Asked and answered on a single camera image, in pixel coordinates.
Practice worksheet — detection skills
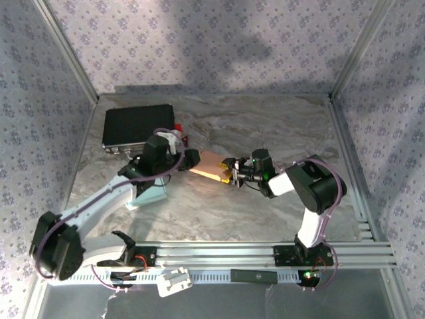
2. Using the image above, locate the orange paper box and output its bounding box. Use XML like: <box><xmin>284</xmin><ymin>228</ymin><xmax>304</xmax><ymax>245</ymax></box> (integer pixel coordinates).
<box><xmin>188</xmin><ymin>150</ymin><xmax>230</xmax><ymax>183</ymax></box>

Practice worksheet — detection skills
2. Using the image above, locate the light blue paper box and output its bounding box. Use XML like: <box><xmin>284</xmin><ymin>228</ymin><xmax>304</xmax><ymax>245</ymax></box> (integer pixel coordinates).
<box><xmin>124</xmin><ymin>175</ymin><xmax>169</xmax><ymax>211</ymax></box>

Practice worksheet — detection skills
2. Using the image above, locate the black hard case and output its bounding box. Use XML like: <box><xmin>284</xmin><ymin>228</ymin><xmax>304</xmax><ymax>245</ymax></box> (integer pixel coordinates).
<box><xmin>102</xmin><ymin>104</ymin><xmax>176</xmax><ymax>157</ymax></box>

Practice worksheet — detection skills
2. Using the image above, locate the black rectangular device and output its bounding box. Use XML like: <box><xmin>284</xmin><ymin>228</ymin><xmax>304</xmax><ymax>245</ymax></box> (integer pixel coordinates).
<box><xmin>230</xmin><ymin>268</ymin><xmax>278</xmax><ymax>284</ymax></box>

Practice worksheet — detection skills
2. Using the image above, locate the circuit board with LEDs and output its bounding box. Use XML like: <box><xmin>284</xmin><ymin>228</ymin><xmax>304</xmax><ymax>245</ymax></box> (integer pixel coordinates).
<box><xmin>297</xmin><ymin>269</ymin><xmax>325</xmax><ymax>289</ymax></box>

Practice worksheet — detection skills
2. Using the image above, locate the grey metal sheet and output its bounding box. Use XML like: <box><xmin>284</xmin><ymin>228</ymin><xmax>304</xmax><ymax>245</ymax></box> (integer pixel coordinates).
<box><xmin>25</xmin><ymin>268</ymin><xmax>411</xmax><ymax>319</ymax></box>

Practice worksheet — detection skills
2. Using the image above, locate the black connector block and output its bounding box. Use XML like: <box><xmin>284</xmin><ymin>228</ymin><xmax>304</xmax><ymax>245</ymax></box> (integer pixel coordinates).
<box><xmin>110</xmin><ymin>270</ymin><xmax>137</xmax><ymax>289</ymax></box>

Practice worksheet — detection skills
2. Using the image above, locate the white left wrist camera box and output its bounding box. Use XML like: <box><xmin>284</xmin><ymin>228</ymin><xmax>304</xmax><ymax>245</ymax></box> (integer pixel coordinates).
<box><xmin>155</xmin><ymin>130</ymin><xmax>184</xmax><ymax>151</ymax></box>

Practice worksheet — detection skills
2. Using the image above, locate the aluminium back rail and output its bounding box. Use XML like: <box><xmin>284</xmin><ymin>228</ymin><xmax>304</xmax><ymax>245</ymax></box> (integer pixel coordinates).
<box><xmin>98</xmin><ymin>92</ymin><xmax>333</xmax><ymax>99</ymax></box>

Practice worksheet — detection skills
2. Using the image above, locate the aluminium mounting rail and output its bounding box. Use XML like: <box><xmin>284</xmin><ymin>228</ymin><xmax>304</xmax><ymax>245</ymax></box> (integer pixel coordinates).
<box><xmin>35</xmin><ymin>241</ymin><xmax>398</xmax><ymax>270</ymax></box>

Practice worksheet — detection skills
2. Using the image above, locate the aluminium side rail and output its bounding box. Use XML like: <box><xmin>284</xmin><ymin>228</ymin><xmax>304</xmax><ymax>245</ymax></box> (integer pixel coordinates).
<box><xmin>42</xmin><ymin>96</ymin><xmax>100</xmax><ymax>245</ymax></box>
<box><xmin>327</xmin><ymin>94</ymin><xmax>383</xmax><ymax>243</ymax></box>

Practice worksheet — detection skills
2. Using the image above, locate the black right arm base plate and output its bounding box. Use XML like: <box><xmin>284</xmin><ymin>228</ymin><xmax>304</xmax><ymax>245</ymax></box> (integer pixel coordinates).
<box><xmin>272</xmin><ymin>245</ymin><xmax>335</xmax><ymax>267</ymax></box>

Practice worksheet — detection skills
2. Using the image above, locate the white slotted cable duct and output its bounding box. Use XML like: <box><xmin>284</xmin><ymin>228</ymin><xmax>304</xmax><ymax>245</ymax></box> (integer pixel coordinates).
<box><xmin>47</xmin><ymin>268</ymin><xmax>301</xmax><ymax>286</ymax></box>

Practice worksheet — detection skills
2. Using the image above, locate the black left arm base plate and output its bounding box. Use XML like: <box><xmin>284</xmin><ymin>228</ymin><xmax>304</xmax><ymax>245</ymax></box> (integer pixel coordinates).
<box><xmin>96</xmin><ymin>245</ymin><xmax>158</xmax><ymax>268</ymax></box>

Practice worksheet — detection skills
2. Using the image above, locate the white plastic bracket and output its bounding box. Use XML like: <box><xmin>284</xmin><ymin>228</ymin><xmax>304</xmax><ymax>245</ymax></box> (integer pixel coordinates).
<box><xmin>155</xmin><ymin>266</ymin><xmax>194</xmax><ymax>298</ymax></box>

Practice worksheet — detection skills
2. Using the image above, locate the aluminium frame post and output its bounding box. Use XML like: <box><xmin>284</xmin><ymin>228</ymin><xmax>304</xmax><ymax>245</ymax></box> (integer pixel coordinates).
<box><xmin>33</xmin><ymin>0</ymin><xmax>101</xmax><ymax>102</ymax></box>
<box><xmin>330</xmin><ymin>0</ymin><xmax>398</xmax><ymax>100</ymax></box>

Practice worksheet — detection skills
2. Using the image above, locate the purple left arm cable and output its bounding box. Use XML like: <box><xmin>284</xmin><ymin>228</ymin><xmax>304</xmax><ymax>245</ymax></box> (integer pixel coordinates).
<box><xmin>35</xmin><ymin>128</ymin><xmax>186</xmax><ymax>293</ymax></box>

